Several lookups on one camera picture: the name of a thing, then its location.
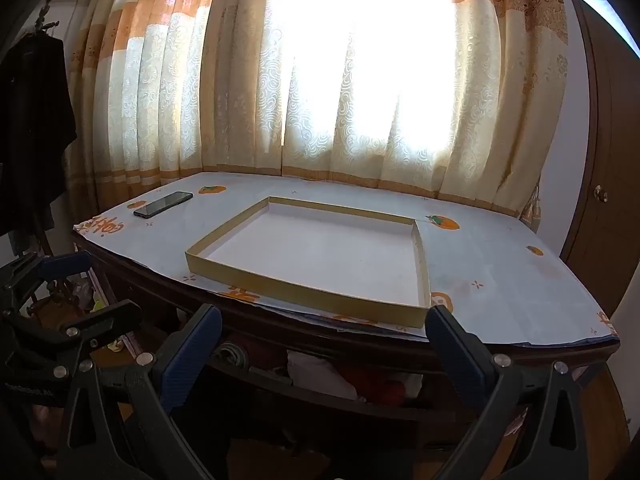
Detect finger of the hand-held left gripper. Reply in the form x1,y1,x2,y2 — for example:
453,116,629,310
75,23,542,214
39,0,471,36
0,300,144,361
0,250,94,312

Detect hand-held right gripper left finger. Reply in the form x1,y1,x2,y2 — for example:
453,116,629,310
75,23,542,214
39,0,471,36
55,304,223,480

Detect brown wooden door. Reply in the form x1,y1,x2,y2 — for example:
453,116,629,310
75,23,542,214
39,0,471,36
560,0,640,316

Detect dark wooden drawer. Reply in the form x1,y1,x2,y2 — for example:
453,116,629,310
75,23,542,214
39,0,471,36
200,335,531,441

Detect persimmon print tablecloth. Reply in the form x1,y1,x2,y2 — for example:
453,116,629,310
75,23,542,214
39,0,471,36
74,171,618,348

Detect cream orange patterned curtain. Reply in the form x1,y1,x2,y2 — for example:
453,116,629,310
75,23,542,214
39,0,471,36
67,0,571,218

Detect black hanging jacket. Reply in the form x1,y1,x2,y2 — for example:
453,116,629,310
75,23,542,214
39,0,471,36
0,30,78,236

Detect black smartphone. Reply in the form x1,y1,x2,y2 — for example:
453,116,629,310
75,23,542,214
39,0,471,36
133,191,194,219

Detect curtain tassel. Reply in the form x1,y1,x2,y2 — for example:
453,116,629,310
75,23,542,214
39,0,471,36
520,180,543,233

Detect shallow cardboard tray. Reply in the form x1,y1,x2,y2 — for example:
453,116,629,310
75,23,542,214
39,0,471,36
185,196,432,328

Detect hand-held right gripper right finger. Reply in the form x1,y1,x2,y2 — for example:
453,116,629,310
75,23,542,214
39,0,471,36
424,305,608,480

